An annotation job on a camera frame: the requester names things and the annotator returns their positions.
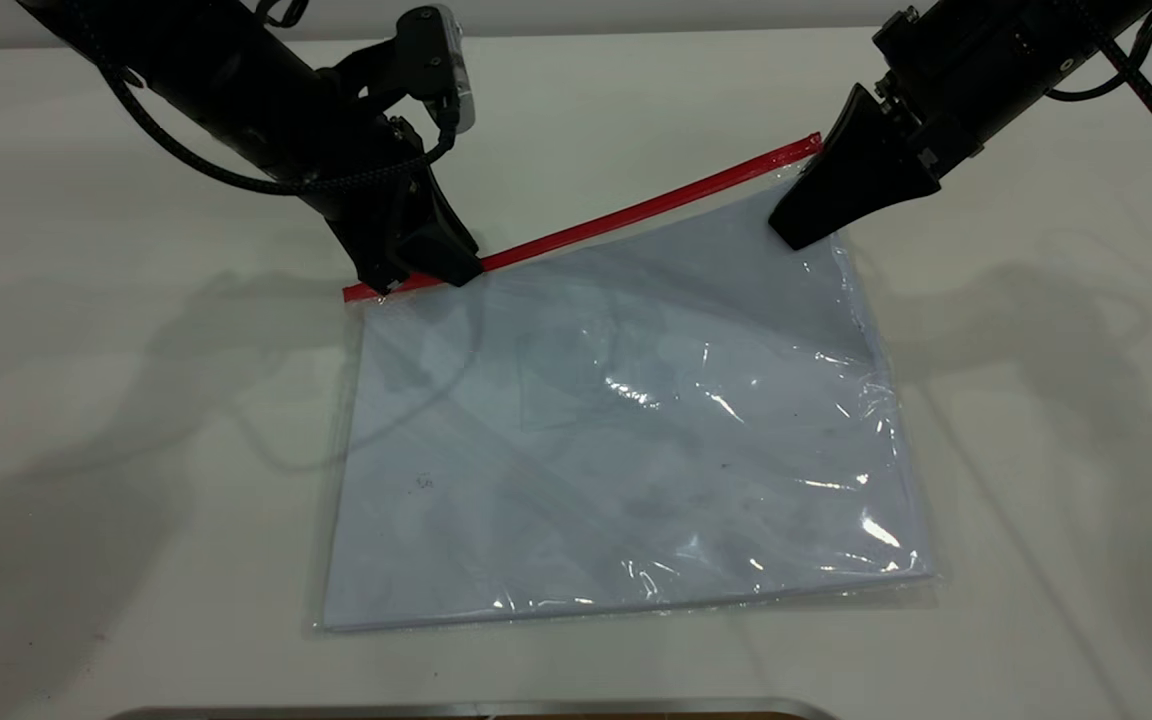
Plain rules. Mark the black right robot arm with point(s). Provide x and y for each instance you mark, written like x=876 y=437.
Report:
x=1106 y=20

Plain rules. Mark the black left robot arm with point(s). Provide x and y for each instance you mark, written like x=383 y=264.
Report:
x=216 y=70

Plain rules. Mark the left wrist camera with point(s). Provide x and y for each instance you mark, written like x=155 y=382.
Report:
x=436 y=60

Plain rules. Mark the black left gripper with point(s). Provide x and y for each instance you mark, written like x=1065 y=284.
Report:
x=376 y=165

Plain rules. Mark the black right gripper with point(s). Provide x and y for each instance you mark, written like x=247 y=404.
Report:
x=976 y=80

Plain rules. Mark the transparent red-zipper document bag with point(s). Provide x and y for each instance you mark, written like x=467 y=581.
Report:
x=636 y=212

